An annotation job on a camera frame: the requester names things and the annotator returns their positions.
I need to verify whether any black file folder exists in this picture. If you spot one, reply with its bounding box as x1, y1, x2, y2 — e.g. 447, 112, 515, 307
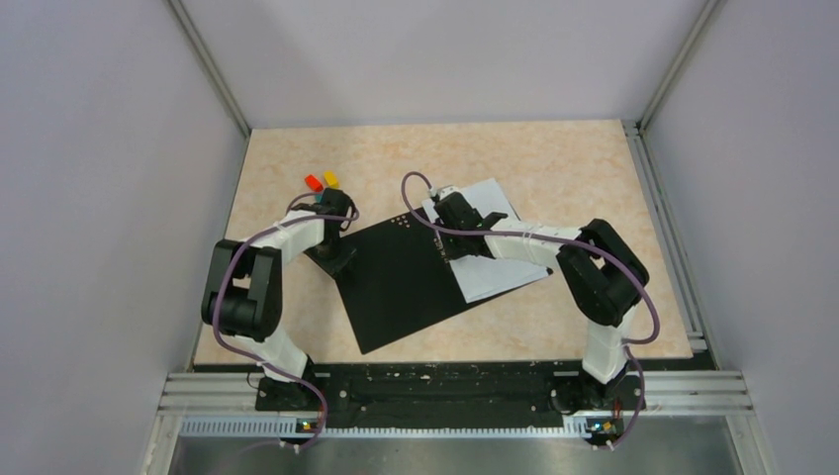
332, 209, 517, 354

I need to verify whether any white paper sheet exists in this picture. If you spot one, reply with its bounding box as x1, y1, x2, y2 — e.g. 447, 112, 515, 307
436, 178, 549, 304

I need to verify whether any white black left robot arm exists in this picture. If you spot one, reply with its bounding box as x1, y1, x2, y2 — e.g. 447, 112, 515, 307
200, 189, 359, 410

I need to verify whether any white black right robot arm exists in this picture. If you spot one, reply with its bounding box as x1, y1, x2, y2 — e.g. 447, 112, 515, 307
430, 186, 649, 408

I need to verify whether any red wooden block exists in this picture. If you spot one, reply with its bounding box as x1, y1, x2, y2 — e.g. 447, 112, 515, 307
304, 174, 325, 193

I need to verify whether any yellow wooden block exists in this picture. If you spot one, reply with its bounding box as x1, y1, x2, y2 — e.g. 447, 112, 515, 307
324, 170, 340, 189

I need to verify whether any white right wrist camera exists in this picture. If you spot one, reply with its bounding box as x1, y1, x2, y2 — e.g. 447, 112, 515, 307
429, 185, 461, 202

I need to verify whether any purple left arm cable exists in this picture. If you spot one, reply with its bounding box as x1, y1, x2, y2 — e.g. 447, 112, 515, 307
211, 191, 360, 395

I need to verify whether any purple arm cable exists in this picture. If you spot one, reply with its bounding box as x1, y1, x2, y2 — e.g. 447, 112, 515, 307
211, 191, 360, 395
401, 171, 661, 346

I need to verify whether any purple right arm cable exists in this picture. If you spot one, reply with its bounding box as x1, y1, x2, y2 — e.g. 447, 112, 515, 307
401, 171, 661, 346

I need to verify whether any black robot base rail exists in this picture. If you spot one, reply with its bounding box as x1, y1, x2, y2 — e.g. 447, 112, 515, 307
253, 360, 646, 429

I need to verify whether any aluminium corner post left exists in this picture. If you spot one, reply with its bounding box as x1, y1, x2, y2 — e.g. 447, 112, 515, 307
162, 0, 252, 141

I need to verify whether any aluminium corner post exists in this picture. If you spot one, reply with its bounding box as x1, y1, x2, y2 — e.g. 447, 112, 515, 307
635, 0, 727, 136
162, 0, 252, 141

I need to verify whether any aluminium frame rail front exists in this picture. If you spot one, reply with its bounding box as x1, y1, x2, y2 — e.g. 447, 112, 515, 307
157, 369, 753, 440

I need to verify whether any aluminium corner post right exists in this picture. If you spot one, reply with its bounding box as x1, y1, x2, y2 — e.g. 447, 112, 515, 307
635, 0, 727, 136

